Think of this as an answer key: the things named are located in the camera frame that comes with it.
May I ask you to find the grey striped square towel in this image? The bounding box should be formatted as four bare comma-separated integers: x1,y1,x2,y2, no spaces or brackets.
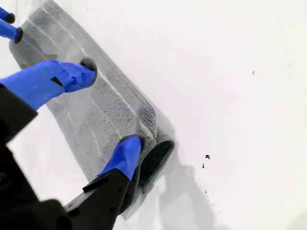
8,0,176,221

